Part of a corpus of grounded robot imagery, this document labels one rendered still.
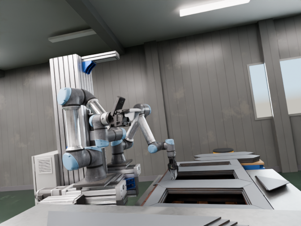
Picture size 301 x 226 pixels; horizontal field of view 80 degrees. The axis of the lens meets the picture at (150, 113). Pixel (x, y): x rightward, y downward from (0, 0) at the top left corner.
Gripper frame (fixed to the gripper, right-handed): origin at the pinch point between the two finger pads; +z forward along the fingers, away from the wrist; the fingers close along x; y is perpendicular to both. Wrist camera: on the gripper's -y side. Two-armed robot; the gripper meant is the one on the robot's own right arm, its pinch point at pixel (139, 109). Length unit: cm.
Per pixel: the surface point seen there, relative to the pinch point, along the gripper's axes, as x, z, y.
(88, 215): 23.1, -6.8, 41.8
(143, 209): 7.9, 6.8, 42.1
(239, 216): 0, 40, 41
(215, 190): -73, 11, 52
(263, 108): -401, 36, -51
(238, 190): -77, 26, 52
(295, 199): -95, 58, 58
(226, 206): -47, 25, 54
